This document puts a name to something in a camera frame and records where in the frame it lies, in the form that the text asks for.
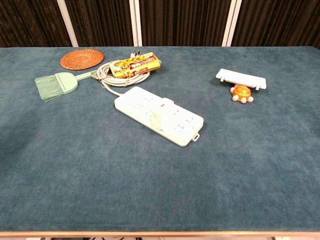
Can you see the white plug adapter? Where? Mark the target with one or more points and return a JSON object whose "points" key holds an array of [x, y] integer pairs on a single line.
{"points": [[157, 119]]}

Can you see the white power strip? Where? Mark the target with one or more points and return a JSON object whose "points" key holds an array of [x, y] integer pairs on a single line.
{"points": [[140, 106]]}

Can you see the green hand brush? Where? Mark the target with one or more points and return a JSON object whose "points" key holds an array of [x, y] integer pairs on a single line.
{"points": [[60, 83]]}

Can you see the yellow snack box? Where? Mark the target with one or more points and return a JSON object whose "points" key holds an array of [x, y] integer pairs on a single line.
{"points": [[135, 66]]}

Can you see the blue table cloth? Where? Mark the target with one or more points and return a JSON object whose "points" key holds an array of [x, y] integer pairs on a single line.
{"points": [[160, 180]]}

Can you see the orange turtle toy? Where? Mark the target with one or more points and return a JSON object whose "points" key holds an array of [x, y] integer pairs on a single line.
{"points": [[241, 93]]}

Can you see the white plastic lid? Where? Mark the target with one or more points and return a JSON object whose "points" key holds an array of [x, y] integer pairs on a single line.
{"points": [[240, 78]]}

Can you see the round woven rattan coaster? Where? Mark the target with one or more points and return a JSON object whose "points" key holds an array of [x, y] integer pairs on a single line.
{"points": [[82, 59]]}

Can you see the dark curtain panel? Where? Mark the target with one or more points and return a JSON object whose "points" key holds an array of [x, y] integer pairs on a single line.
{"points": [[27, 22], [277, 22], [182, 22], [100, 22]]}

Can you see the white partition post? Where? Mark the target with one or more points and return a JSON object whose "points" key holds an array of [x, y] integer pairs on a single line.
{"points": [[135, 23], [232, 23], [68, 23]]}

